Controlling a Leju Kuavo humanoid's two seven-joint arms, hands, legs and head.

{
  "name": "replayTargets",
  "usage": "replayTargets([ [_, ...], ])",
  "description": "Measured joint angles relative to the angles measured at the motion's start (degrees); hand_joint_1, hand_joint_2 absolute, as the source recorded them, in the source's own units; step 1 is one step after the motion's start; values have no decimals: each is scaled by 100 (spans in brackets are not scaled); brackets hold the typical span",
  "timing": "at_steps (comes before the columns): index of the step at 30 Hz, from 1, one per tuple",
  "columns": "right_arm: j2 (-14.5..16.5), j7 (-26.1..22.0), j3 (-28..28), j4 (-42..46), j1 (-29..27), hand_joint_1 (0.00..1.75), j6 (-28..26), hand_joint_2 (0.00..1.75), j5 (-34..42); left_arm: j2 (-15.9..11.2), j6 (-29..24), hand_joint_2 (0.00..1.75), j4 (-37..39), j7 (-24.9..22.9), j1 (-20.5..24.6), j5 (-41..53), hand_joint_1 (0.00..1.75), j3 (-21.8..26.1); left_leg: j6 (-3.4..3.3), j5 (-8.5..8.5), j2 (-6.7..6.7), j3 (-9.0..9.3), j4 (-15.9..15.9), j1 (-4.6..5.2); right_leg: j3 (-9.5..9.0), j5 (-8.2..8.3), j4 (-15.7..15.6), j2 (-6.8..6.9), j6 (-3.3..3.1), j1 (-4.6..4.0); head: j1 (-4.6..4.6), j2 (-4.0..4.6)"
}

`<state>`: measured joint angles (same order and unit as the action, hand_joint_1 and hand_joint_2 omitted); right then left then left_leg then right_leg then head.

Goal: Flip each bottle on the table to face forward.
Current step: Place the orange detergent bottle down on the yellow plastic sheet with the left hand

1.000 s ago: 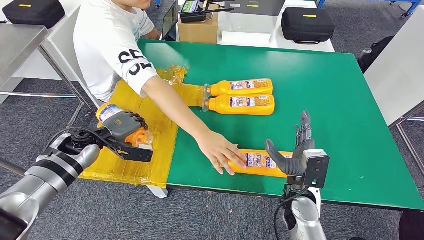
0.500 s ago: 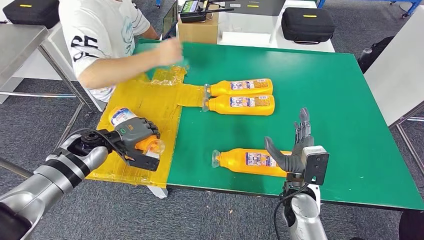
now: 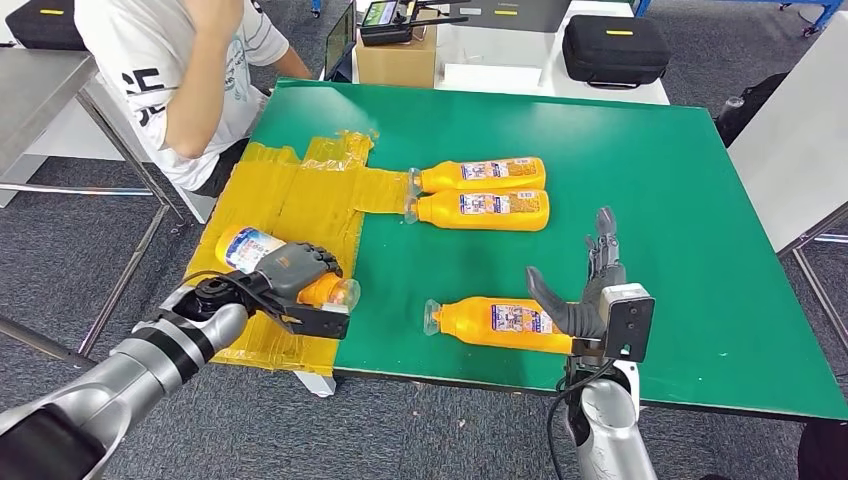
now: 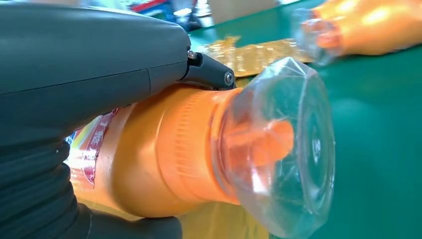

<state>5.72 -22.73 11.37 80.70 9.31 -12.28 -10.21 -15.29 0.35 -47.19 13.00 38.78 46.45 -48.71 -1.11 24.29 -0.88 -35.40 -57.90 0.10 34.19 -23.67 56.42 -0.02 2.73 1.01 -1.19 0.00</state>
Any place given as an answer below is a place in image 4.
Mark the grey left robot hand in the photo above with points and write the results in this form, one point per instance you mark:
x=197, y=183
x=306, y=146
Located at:
x=82, y=49

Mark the cardboard box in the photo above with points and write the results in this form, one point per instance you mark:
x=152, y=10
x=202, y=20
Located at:
x=237, y=10

